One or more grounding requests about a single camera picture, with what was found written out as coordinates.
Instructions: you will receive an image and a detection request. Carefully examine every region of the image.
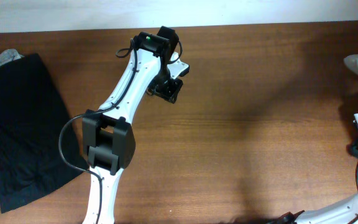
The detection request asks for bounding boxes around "black garment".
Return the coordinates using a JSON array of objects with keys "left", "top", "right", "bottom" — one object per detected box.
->
[{"left": 0, "top": 54, "right": 88, "bottom": 213}]

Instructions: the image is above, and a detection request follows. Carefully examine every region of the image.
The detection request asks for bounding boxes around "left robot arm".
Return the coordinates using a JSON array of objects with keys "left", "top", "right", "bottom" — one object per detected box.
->
[{"left": 82, "top": 26, "right": 190, "bottom": 223}]

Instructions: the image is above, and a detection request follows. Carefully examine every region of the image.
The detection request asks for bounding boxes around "grey garment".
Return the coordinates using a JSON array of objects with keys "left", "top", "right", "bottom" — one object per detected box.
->
[{"left": 0, "top": 49, "right": 24, "bottom": 67}]

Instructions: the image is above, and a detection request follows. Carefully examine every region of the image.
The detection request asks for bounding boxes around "dark folded cloth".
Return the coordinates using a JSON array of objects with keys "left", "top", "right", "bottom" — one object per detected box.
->
[{"left": 347, "top": 120, "right": 358, "bottom": 158}]

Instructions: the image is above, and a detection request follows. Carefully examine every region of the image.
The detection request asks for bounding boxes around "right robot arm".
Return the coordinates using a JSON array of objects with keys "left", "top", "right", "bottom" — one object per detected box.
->
[{"left": 269, "top": 194, "right": 358, "bottom": 224}]

